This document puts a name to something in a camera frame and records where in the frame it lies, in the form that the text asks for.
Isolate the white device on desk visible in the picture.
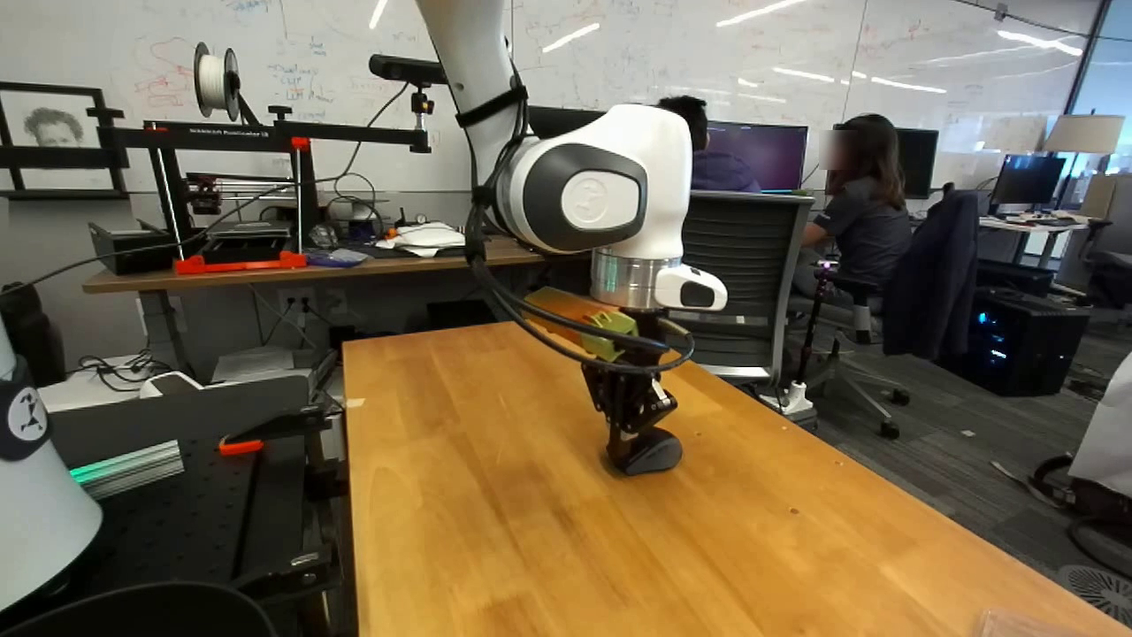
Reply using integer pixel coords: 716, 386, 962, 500
375, 220, 470, 262

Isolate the seated person with dark hair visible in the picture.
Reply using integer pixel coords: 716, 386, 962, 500
799, 109, 918, 347

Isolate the black box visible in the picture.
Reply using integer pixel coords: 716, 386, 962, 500
89, 220, 180, 279

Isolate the black round bowl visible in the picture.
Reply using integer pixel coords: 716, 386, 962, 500
0, 577, 279, 637

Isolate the dark computer monitor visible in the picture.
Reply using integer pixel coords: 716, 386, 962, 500
895, 122, 945, 202

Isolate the black computer tower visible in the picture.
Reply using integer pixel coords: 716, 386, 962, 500
965, 287, 1095, 399

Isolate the white filament spool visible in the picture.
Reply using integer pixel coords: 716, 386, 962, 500
191, 38, 243, 121

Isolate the framed portrait picture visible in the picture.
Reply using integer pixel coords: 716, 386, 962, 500
0, 76, 112, 202

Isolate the black camera on mount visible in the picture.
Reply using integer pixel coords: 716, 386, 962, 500
366, 49, 452, 87

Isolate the green wrist camera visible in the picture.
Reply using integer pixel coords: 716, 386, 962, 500
579, 307, 648, 365

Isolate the dark jacket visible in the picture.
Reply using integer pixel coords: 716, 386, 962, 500
880, 183, 983, 365

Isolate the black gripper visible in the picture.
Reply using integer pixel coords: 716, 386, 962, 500
585, 350, 683, 474

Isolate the wooden side desk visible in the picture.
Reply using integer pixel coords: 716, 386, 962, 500
80, 233, 559, 296

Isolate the computer monitor with purple screen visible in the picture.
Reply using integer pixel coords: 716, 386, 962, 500
701, 121, 814, 194

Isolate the white cone with black band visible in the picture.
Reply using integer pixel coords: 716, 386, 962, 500
0, 313, 105, 615

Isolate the black and orange 3D printer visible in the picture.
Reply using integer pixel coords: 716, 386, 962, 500
109, 103, 435, 283

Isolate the black office chair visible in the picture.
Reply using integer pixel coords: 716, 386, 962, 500
786, 183, 988, 441

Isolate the beige lamp shade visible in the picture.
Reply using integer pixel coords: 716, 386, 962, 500
983, 114, 1046, 156
1045, 109, 1130, 156

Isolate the computer monitor on office desk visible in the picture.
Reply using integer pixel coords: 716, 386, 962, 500
991, 152, 1072, 213

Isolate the white garment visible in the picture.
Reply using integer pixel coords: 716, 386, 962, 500
1066, 350, 1132, 502

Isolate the green translucent tube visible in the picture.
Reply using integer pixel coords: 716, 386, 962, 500
66, 434, 187, 502

